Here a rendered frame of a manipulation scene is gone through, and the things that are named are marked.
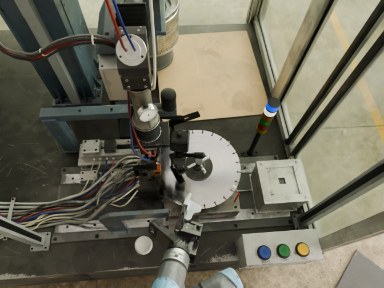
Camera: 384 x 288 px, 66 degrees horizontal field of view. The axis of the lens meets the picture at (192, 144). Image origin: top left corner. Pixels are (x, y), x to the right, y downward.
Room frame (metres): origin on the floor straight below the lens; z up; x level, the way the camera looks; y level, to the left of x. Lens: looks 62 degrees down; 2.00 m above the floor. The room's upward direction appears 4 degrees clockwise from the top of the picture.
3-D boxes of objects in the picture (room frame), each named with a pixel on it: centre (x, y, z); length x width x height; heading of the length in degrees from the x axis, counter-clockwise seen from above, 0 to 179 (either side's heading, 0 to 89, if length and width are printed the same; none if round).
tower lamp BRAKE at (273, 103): (0.63, -0.28, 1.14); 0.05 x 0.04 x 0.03; 8
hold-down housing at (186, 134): (0.42, 0.04, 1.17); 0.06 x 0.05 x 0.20; 89
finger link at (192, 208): (0.26, -0.02, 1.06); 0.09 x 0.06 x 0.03; 169
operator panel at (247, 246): (0.19, -0.35, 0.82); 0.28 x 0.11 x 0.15; 98
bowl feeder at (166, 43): (1.19, 0.26, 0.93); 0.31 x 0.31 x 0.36
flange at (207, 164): (0.45, -0.03, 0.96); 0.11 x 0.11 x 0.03
